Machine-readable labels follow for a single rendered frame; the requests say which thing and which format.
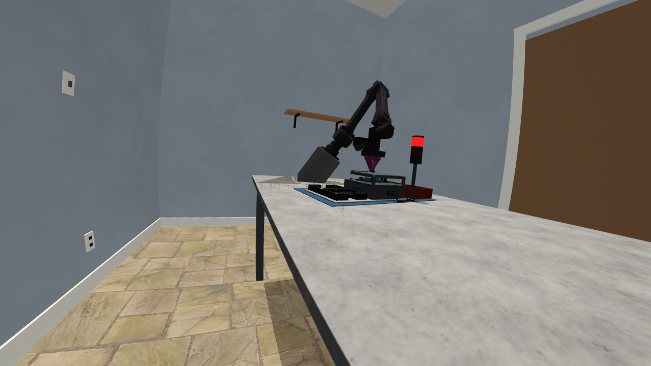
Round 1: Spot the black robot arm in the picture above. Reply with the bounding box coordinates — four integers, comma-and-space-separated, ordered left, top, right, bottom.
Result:
321, 80, 395, 160

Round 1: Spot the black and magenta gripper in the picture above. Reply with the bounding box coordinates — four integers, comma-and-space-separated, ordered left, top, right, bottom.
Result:
361, 139, 386, 172

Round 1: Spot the red bin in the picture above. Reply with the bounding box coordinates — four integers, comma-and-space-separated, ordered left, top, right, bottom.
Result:
404, 185, 433, 199

